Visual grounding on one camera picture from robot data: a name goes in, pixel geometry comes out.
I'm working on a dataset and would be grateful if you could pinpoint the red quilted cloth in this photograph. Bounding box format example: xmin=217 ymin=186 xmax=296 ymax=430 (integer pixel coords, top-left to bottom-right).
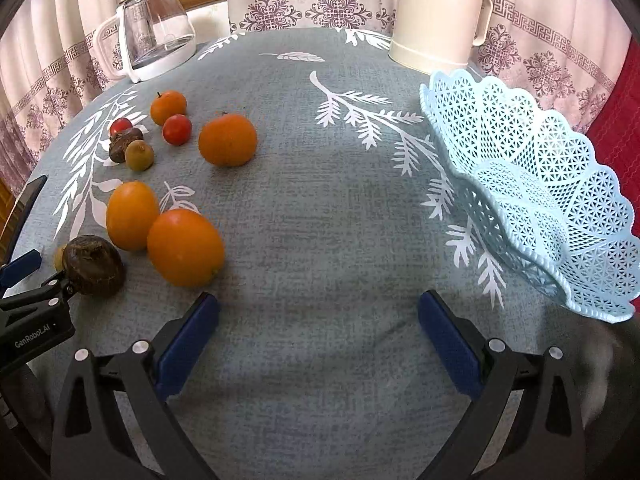
xmin=585 ymin=35 xmax=640 ymax=196

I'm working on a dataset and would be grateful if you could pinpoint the black smartphone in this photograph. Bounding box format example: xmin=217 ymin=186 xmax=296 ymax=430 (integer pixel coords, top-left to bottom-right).
xmin=1 ymin=175 xmax=49 ymax=256

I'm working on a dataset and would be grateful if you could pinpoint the large oval kumquat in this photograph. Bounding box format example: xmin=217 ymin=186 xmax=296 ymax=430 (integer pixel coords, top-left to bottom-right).
xmin=146 ymin=209 xmax=225 ymax=288
xmin=106 ymin=181 xmax=161 ymax=252

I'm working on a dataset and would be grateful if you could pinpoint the glass kettle white base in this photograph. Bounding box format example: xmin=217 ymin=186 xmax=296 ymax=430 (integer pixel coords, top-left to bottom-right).
xmin=93 ymin=0 xmax=198 ymax=84

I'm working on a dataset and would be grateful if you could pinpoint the yellow-green jujube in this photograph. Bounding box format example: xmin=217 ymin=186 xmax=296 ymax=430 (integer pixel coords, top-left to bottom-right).
xmin=125 ymin=140 xmax=155 ymax=172

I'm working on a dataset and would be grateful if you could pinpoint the small tangerine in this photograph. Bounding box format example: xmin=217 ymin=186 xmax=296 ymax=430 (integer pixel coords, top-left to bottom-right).
xmin=150 ymin=90 xmax=188 ymax=126

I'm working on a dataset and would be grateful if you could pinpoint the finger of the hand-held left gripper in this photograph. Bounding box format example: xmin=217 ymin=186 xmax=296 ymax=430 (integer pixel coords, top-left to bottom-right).
xmin=0 ymin=249 xmax=42 ymax=288
xmin=0 ymin=270 xmax=76 ymax=313

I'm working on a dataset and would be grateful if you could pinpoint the light blue lattice basket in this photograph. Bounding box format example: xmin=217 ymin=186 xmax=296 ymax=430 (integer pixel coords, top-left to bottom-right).
xmin=419 ymin=70 xmax=640 ymax=323

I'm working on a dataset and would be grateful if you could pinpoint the large tangerine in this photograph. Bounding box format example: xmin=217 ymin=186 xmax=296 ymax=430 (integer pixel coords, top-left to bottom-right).
xmin=198 ymin=113 xmax=258 ymax=168

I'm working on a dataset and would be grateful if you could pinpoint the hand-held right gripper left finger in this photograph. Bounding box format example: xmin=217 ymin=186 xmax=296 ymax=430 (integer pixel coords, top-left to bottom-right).
xmin=50 ymin=291 xmax=222 ymax=480

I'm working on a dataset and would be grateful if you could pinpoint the cream thermos jug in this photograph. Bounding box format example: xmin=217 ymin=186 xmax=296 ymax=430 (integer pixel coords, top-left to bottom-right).
xmin=387 ymin=0 xmax=493 ymax=77

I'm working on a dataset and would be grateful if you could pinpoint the grey leaf-print tablecloth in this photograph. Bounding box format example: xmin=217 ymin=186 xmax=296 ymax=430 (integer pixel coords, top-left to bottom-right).
xmin=7 ymin=27 xmax=640 ymax=480

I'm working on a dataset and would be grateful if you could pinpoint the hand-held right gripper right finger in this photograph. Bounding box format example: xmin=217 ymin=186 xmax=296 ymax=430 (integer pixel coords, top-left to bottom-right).
xmin=417 ymin=289 xmax=588 ymax=480

